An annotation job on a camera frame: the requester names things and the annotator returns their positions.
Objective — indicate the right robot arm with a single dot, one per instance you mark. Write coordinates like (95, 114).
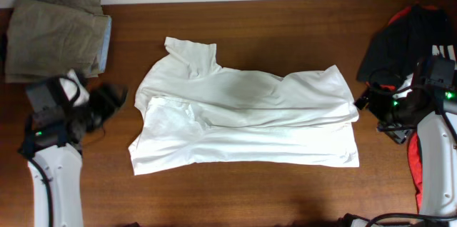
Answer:
(428, 111)

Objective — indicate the white t-shirt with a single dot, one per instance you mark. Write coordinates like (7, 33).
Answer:
(196, 111)

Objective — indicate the folded khaki trousers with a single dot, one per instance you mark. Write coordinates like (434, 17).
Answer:
(51, 37)

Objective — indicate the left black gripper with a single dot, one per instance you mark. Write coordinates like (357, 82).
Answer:
(103, 106)

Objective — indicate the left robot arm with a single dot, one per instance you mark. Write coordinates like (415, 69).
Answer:
(64, 112)

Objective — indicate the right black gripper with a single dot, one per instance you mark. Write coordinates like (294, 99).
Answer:
(375, 105)

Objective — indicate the black and red shirt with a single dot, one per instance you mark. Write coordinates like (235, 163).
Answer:
(414, 33)

